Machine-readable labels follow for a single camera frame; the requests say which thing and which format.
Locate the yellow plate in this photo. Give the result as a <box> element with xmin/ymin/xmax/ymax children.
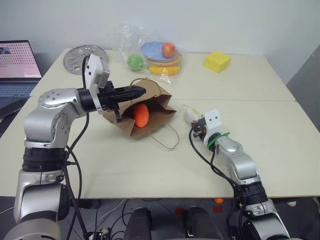
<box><xmin>148</xmin><ymin>64</ymin><xmax>181</xmax><ymax>77</ymax></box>

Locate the silver perforated round disc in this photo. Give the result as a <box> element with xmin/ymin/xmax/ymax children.
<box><xmin>63</xmin><ymin>44</ymin><xmax>108</xmax><ymax>75</ymax></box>

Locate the dark rounded shape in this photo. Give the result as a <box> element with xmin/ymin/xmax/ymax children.
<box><xmin>123</xmin><ymin>207</ymin><xmax>154</xmax><ymax>240</ymax></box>

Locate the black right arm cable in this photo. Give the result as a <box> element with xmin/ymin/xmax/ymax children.
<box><xmin>188</xmin><ymin>126</ymin><xmax>248</xmax><ymax>240</ymax></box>

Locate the brown paper bag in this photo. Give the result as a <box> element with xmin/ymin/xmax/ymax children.
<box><xmin>103</xmin><ymin>77</ymin><xmax>180</xmax><ymax>151</ymax></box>

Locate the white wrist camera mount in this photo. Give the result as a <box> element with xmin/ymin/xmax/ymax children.
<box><xmin>83</xmin><ymin>53</ymin><xmax>111</xmax><ymax>114</ymax></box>
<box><xmin>201</xmin><ymin>109</ymin><xmax>225</xmax><ymax>149</ymax></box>

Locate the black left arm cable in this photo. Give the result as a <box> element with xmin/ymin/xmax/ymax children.
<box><xmin>63</xmin><ymin>56</ymin><xmax>101</xmax><ymax>240</ymax></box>

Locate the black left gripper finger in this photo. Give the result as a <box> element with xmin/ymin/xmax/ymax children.
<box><xmin>114</xmin><ymin>85</ymin><xmax>147</xmax><ymax>102</ymax></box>
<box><xmin>112</xmin><ymin>99</ymin><xmax>124</xmax><ymax>124</ymax></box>

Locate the orange fruit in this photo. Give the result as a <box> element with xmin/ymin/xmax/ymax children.
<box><xmin>132</xmin><ymin>103</ymin><xmax>150</xmax><ymax>129</ymax></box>

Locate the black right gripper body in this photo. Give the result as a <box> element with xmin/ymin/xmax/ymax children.
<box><xmin>191</xmin><ymin>117</ymin><xmax>209</xmax><ymax>141</ymax></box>

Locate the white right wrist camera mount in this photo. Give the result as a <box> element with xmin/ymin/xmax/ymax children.
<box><xmin>201</xmin><ymin>109</ymin><xmax>225</xmax><ymax>149</ymax></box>

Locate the orange plate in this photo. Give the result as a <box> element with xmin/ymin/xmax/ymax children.
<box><xmin>146</xmin><ymin>52</ymin><xmax>183</xmax><ymax>68</ymax></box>

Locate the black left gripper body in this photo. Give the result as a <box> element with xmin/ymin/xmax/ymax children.
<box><xmin>96</xmin><ymin>81</ymin><xmax>119</xmax><ymax>112</ymax></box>

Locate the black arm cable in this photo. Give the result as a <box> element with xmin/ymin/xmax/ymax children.
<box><xmin>63</xmin><ymin>56</ymin><xmax>101</xmax><ymax>240</ymax></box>
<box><xmin>188</xmin><ymin>126</ymin><xmax>248</xmax><ymax>240</ymax></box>

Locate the blue plate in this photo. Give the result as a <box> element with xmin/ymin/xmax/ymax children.
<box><xmin>140</xmin><ymin>41</ymin><xmax>180</xmax><ymax>63</ymax></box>

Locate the white plush toy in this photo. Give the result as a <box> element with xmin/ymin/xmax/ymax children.
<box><xmin>183</xmin><ymin>104</ymin><xmax>204</xmax><ymax>124</ymax></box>

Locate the yellow sponge block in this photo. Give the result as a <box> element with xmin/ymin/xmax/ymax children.
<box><xmin>203</xmin><ymin>51</ymin><xmax>232</xmax><ymax>74</ymax></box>

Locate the clear plastic bag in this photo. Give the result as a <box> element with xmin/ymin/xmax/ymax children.
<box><xmin>108</xmin><ymin>23</ymin><xmax>189</xmax><ymax>87</ymax></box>

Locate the open laptop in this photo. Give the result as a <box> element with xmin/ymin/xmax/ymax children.
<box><xmin>0</xmin><ymin>39</ymin><xmax>43</xmax><ymax>110</ymax></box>

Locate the green zip tie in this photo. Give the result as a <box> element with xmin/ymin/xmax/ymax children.
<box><xmin>206</xmin><ymin>131</ymin><xmax>231</xmax><ymax>147</ymax></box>

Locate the red apple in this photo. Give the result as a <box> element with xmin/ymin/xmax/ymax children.
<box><xmin>161</xmin><ymin>41</ymin><xmax>177</xmax><ymax>60</ymax></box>

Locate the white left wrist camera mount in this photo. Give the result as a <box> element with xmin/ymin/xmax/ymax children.
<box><xmin>83</xmin><ymin>53</ymin><xmax>111</xmax><ymax>114</ymax></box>

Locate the green apple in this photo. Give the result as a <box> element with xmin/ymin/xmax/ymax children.
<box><xmin>127</xmin><ymin>54</ymin><xmax>145</xmax><ymax>72</ymax></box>

